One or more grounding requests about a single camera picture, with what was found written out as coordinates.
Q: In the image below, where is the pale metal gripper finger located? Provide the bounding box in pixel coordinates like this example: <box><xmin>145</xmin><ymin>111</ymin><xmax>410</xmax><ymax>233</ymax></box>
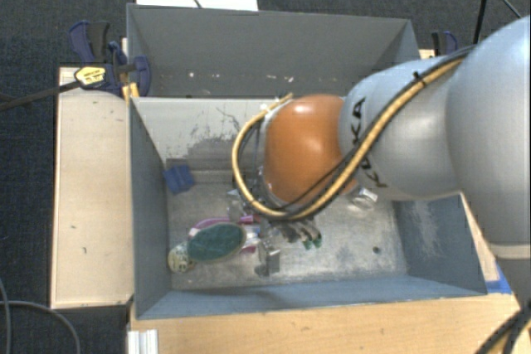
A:
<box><xmin>226</xmin><ymin>188</ymin><xmax>246</xmax><ymax>222</ymax></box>
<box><xmin>253</xmin><ymin>240</ymin><xmax>282</xmax><ymax>279</ymax></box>

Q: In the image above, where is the blue sponge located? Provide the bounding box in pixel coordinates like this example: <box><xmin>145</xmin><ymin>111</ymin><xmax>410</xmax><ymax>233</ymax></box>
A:
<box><xmin>162</xmin><ymin>164</ymin><xmax>197</xmax><ymax>196</ymax></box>

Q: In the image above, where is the grey metal bin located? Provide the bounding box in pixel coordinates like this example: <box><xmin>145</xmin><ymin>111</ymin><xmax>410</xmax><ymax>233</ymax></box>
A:
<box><xmin>125</xmin><ymin>2</ymin><xmax>489</xmax><ymax>321</ymax></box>

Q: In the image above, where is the dark green oval brush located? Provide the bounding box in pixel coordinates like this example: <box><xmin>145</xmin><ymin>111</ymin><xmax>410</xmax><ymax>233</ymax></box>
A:
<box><xmin>186</xmin><ymin>222</ymin><xmax>248</xmax><ymax>264</ymax></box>

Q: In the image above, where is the pale wood flat board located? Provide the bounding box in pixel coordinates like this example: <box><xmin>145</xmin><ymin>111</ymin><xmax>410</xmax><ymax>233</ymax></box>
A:
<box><xmin>49</xmin><ymin>65</ymin><xmax>136</xmax><ymax>310</ymax></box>

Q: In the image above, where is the clear glass thing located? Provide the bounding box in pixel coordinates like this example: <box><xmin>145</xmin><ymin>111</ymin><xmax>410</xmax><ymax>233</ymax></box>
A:
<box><xmin>351</xmin><ymin>186</ymin><xmax>379</xmax><ymax>214</ymax></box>

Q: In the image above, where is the pink plastic thing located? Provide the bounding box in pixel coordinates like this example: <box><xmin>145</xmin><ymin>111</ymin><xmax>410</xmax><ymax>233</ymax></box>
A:
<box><xmin>189</xmin><ymin>215</ymin><xmax>262</xmax><ymax>256</ymax></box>

